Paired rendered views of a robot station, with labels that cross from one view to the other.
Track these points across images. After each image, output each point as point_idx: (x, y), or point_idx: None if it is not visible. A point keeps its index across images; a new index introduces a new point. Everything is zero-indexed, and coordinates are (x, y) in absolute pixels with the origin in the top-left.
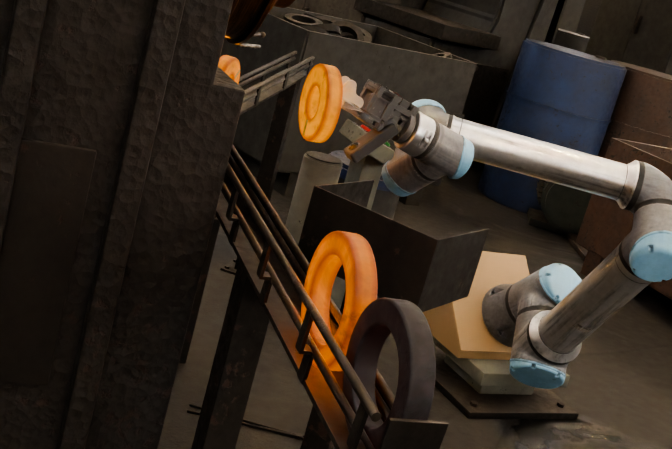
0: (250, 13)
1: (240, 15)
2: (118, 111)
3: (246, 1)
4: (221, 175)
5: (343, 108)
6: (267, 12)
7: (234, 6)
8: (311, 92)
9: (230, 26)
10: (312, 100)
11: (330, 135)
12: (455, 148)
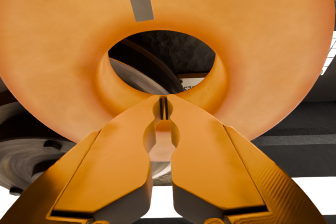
0: (153, 75)
1: (148, 65)
2: None
3: (164, 78)
4: None
5: (234, 130)
6: (166, 90)
7: (165, 65)
8: (119, 78)
9: (124, 50)
10: (106, 65)
11: None
12: None
